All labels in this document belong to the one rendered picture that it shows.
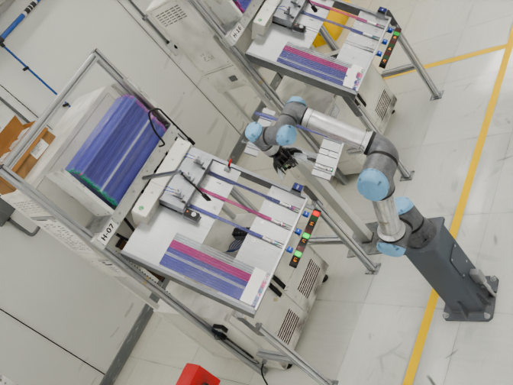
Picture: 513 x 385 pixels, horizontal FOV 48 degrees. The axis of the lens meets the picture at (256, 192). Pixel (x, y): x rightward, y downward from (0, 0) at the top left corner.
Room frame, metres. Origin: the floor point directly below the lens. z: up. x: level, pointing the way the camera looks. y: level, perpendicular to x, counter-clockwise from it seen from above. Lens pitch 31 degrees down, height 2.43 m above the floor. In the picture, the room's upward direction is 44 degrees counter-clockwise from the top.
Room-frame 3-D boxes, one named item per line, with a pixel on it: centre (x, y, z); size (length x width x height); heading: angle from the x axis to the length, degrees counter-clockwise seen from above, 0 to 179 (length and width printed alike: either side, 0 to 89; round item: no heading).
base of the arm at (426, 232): (1.91, -0.40, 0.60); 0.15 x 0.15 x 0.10
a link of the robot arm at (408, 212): (1.90, -0.39, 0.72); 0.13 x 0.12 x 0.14; 123
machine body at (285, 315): (2.84, 0.46, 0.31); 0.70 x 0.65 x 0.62; 123
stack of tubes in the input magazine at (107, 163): (2.77, 0.34, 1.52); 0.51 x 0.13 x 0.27; 123
